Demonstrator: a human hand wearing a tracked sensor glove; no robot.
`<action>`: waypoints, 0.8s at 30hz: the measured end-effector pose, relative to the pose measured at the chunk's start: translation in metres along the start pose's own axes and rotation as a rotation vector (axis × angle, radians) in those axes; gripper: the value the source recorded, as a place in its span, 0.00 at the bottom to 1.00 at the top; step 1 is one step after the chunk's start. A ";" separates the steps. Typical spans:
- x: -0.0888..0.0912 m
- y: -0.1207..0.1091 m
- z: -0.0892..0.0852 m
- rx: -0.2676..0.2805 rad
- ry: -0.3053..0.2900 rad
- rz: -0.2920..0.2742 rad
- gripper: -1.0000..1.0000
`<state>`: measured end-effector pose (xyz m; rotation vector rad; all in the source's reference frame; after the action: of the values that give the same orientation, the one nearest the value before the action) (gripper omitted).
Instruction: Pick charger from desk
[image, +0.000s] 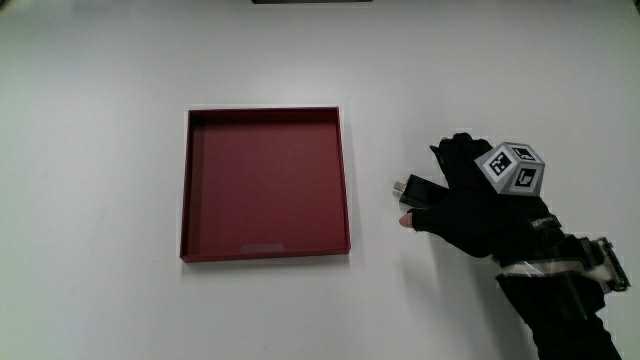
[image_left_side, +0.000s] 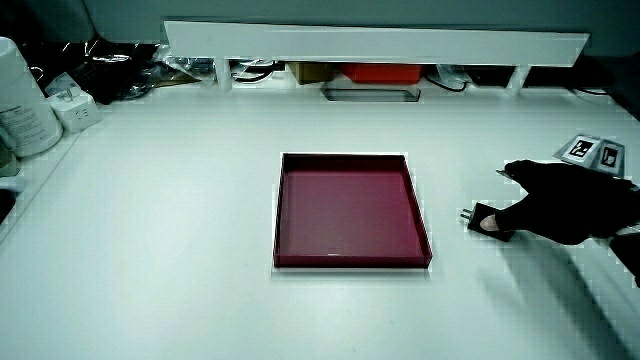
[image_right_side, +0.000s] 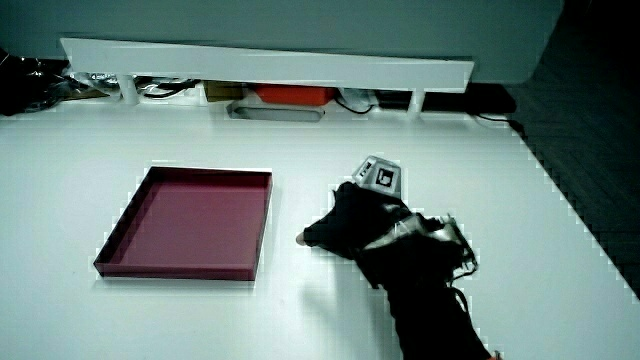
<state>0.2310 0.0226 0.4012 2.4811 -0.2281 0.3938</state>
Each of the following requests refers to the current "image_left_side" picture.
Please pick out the white cube power adapter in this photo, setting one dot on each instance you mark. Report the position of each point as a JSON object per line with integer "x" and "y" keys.
{"x": 77, "y": 114}

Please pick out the person's right hand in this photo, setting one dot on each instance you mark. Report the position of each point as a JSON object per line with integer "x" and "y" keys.
{"x": 565, "y": 205}

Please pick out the clear plastic bag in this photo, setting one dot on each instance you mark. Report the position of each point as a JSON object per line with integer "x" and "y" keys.
{"x": 187, "y": 65}

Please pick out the orange box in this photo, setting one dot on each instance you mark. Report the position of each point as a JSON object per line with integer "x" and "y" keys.
{"x": 382, "y": 72}

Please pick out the dark red tray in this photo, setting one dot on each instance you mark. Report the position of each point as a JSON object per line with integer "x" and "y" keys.
{"x": 347, "y": 210}

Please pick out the black charger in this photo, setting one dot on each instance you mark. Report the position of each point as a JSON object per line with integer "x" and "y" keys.
{"x": 477, "y": 216}

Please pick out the white desk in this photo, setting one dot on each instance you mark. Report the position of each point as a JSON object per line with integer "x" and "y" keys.
{"x": 150, "y": 250}

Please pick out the brown cardboard box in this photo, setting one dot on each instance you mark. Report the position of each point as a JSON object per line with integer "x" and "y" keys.
{"x": 311, "y": 72}

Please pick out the black plastic bag pile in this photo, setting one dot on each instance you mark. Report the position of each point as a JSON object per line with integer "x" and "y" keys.
{"x": 107, "y": 70}

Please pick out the white cylindrical canister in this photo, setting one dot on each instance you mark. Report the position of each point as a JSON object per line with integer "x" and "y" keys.
{"x": 22, "y": 100}

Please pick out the small clear plastic packet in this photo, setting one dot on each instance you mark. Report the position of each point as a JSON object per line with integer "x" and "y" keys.
{"x": 62, "y": 86}

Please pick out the white monitor riser shelf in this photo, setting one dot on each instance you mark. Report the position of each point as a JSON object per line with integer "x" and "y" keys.
{"x": 370, "y": 45}

